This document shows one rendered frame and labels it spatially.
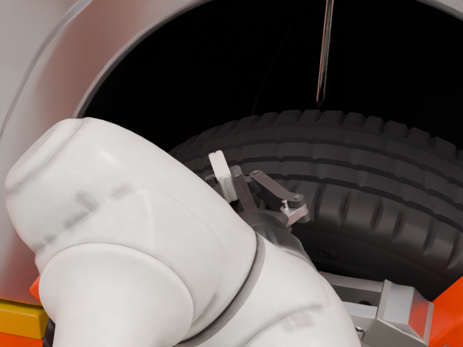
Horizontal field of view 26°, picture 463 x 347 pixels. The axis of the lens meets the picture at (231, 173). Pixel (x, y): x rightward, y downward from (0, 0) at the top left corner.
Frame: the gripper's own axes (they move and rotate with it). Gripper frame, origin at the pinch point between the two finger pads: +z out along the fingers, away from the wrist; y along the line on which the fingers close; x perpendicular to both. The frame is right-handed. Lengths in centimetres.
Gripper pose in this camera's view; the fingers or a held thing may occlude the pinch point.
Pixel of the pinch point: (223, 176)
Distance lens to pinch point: 104.7
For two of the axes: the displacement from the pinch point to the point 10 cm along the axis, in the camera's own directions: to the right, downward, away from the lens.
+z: -1.5, -3.8, 9.1
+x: -3.0, -8.6, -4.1
